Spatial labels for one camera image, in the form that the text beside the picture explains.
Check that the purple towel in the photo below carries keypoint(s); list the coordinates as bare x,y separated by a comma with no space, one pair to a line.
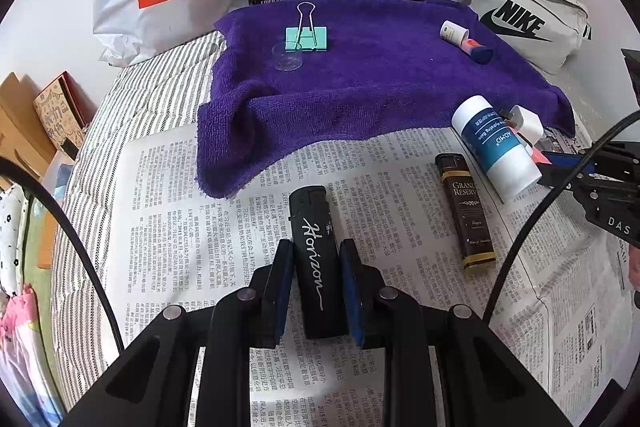
375,82

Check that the small white cylinder container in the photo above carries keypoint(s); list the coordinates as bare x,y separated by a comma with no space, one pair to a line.
452,32

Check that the white dotted cloth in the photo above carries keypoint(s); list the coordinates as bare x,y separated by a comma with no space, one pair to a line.
12,232

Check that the white charger plug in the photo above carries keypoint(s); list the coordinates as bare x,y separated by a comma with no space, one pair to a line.
525,122

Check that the black lighter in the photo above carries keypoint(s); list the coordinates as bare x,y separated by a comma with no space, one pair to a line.
315,247

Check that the brown cardboard boxes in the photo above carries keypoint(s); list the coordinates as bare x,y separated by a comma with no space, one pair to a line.
20,127

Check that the newspaper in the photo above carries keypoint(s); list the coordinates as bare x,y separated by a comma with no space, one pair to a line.
200,217

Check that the pink printed cloth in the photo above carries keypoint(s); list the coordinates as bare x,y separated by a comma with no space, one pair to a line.
25,347

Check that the brown patterned box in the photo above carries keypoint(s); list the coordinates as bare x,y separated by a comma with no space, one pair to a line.
60,117

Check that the large green binder clip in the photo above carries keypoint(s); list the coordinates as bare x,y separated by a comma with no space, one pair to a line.
291,36

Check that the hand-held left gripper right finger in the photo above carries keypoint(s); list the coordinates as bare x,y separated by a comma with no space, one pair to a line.
350,297

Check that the pink white thermometer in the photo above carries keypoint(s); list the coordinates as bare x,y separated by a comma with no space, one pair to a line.
537,155

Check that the small green binder clip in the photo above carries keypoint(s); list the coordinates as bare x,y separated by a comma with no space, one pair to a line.
320,41

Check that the brown lighter gold print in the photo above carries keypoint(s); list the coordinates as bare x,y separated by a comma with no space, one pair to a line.
465,217

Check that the clear plastic round cap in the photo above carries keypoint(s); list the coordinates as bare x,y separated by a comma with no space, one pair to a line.
287,59

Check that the white bottle blue label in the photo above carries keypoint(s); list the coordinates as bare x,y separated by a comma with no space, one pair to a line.
492,147

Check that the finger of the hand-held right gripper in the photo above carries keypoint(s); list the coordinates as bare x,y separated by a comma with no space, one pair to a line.
560,179
565,159

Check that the small pink blue jar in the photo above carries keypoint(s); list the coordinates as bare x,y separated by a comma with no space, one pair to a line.
477,52

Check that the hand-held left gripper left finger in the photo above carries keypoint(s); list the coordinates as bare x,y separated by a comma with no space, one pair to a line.
286,292

